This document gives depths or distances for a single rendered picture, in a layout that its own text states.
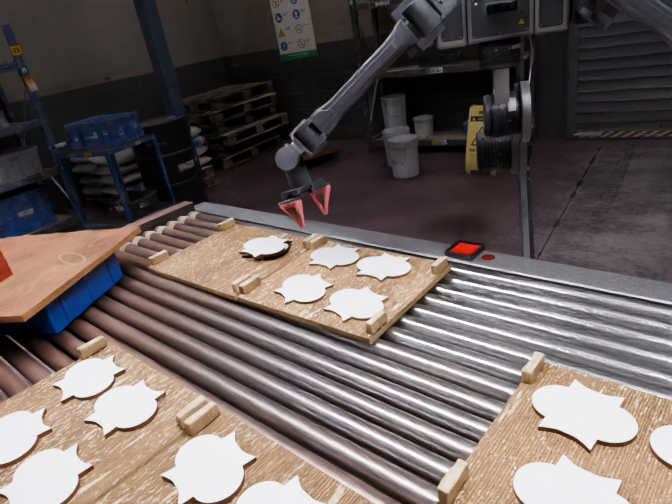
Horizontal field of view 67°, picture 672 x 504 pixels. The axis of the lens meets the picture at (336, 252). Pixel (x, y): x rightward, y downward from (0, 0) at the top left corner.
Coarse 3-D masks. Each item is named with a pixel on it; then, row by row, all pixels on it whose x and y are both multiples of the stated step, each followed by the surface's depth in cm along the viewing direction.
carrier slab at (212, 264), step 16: (208, 240) 165; (224, 240) 163; (240, 240) 161; (176, 256) 157; (192, 256) 155; (208, 256) 153; (224, 256) 151; (240, 256) 149; (288, 256) 144; (160, 272) 148; (176, 272) 146; (192, 272) 144; (208, 272) 142; (224, 272) 141; (240, 272) 139; (256, 272) 138; (272, 272) 136; (208, 288) 134; (224, 288) 132
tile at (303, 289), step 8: (288, 280) 128; (296, 280) 128; (304, 280) 127; (312, 280) 126; (320, 280) 126; (280, 288) 125; (288, 288) 125; (296, 288) 124; (304, 288) 123; (312, 288) 123; (320, 288) 122; (328, 288) 123; (288, 296) 121; (296, 296) 120; (304, 296) 120; (312, 296) 119; (320, 296) 118
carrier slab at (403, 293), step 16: (304, 256) 142; (368, 256) 136; (400, 256) 133; (288, 272) 134; (304, 272) 133; (320, 272) 132; (336, 272) 130; (352, 272) 129; (416, 272) 123; (256, 288) 129; (272, 288) 128; (336, 288) 122; (352, 288) 121; (384, 288) 119; (400, 288) 118; (416, 288) 116; (256, 304) 123; (272, 304) 120; (288, 304) 119; (304, 304) 118; (320, 304) 117; (384, 304) 112; (400, 304) 111; (304, 320) 113; (320, 320) 111; (336, 320) 110; (352, 320) 109; (352, 336) 105; (368, 336) 102
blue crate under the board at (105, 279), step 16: (112, 256) 148; (96, 272) 141; (112, 272) 148; (80, 288) 135; (96, 288) 141; (48, 304) 124; (64, 304) 129; (80, 304) 134; (32, 320) 126; (48, 320) 125; (64, 320) 129
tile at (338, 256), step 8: (328, 248) 142; (336, 248) 142; (344, 248) 141; (352, 248) 140; (312, 256) 139; (320, 256) 138; (328, 256) 138; (336, 256) 137; (344, 256) 136; (352, 256) 135; (312, 264) 135; (320, 264) 134; (328, 264) 133; (336, 264) 132; (344, 264) 132; (352, 264) 132
